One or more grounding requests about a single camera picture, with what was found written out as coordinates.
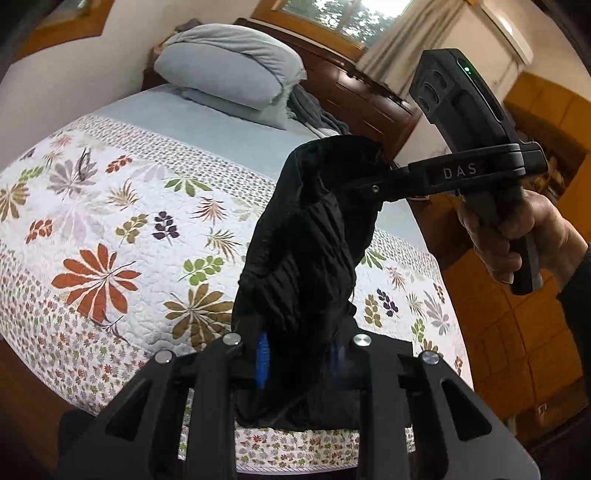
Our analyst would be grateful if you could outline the black pants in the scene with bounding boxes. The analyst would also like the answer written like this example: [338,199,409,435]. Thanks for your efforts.
[231,135,390,431]

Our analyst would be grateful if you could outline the dark sleeved right forearm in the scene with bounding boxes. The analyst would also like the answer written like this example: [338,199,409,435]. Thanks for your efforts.
[557,249,591,395]

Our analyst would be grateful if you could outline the right hand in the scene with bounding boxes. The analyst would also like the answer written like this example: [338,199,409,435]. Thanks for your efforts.
[457,188,590,292]

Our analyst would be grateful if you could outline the dark wooden headboard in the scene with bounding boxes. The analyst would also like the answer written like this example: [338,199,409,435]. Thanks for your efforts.
[142,18,418,159]

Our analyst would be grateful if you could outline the orange wooden cabinet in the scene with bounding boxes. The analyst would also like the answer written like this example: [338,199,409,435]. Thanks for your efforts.
[407,71,591,444]

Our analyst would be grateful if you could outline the grey folded blanket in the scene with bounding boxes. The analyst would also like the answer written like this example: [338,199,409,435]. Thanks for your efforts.
[287,84,349,138]

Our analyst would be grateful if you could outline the beige curtain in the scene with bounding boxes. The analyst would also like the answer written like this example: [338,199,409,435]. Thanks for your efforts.
[356,0,468,97]

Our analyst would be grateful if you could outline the light blue bed sheet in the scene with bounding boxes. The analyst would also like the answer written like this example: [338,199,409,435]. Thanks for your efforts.
[91,82,417,245]

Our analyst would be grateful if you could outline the wooden framed window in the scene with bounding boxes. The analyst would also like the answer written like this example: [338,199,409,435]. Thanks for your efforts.
[252,0,412,61]

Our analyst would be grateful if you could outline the floral quilted bedspread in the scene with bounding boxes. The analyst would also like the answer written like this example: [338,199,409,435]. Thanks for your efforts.
[1,115,474,475]

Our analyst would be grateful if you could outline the light blue pillow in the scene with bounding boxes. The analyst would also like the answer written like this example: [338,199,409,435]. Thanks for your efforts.
[153,23,307,130]

